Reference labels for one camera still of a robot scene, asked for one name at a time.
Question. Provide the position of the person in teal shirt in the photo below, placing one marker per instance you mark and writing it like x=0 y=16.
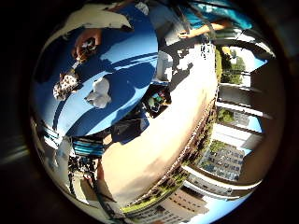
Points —
x=202 y=14

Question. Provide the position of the black container with toys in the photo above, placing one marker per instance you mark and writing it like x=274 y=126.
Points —
x=156 y=100

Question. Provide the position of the dark blue bag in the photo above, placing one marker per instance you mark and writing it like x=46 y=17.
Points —
x=129 y=128

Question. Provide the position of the brown spotted white plush toy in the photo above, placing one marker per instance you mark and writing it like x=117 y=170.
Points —
x=66 y=86

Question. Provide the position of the blue striped cloth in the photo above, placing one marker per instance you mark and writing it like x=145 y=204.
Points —
x=88 y=146

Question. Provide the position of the orange striped tiger plush toy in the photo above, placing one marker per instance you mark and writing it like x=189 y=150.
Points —
x=88 y=43

